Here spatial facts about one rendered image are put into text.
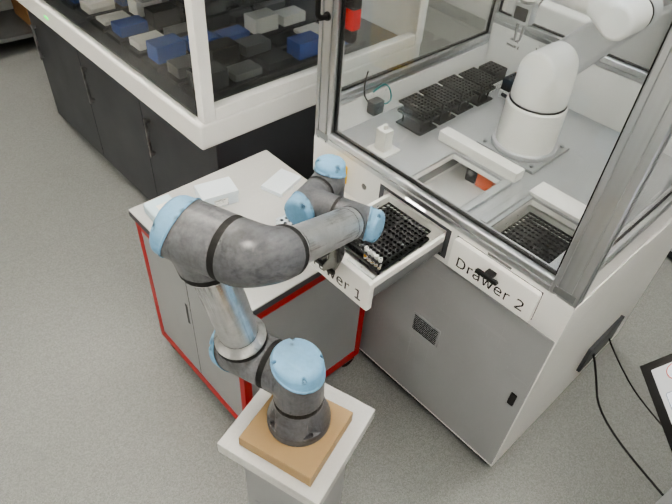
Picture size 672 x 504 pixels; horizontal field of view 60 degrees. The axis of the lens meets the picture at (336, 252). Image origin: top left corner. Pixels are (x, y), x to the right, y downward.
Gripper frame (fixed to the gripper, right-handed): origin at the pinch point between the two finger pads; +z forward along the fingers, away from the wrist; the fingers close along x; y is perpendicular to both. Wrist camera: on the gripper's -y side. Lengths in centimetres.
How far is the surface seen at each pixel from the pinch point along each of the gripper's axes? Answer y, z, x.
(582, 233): -35, -26, 49
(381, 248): -16.1, 0.5, 4.6
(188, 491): 50, 91, -11
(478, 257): -33.3, -1.5, 26.0
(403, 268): -17.3, 3.1, 12.7
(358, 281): -1.3, -0.2, 10.2
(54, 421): 73, 91, -67
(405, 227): -31.2, 3.4, 0.8
